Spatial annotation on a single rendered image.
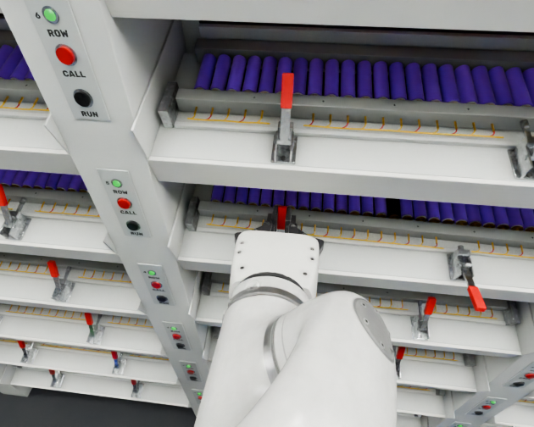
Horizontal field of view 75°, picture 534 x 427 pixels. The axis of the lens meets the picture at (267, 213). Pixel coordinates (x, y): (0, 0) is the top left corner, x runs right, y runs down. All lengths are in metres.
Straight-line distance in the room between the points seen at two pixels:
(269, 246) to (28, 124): 0.34
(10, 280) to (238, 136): 0.63
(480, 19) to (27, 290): 0.85
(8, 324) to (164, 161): 0.77
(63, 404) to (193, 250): 1.06
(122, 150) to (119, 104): 0.06
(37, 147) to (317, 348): 0.41
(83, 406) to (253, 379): 1.27
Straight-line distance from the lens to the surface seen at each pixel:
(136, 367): 1.13
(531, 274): 0.65
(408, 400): 1.11
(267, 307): 0.31
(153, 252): 0.57
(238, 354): 0.28
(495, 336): 0.80
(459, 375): 0.96
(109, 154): 0.45
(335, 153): 0.42
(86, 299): 0.81
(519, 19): 0.38
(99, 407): 1.48
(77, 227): 0.66
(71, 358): 1.21
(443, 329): 0.76
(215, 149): 0.42
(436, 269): 0.59
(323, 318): 0.23
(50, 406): 1.56
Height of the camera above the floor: 1.32
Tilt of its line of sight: 45 degrees down
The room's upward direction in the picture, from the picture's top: straight up
